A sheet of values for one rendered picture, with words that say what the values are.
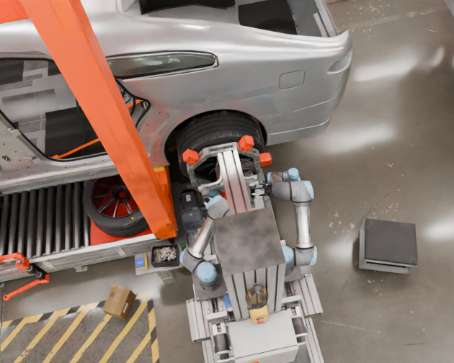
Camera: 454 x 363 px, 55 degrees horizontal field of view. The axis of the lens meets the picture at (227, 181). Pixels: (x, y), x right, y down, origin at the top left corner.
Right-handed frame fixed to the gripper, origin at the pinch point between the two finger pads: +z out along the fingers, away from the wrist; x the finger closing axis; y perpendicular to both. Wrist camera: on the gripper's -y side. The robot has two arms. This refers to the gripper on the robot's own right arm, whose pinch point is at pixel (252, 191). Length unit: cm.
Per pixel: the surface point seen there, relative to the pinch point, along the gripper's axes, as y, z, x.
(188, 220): -43, 54, -8
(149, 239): -44, 87, 2
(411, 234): -49, -119, 39
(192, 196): -40, 48, -27
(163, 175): -15, 65, -38
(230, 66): 84, 3, -45
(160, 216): 9, 68, 10
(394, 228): -49, -108, 31
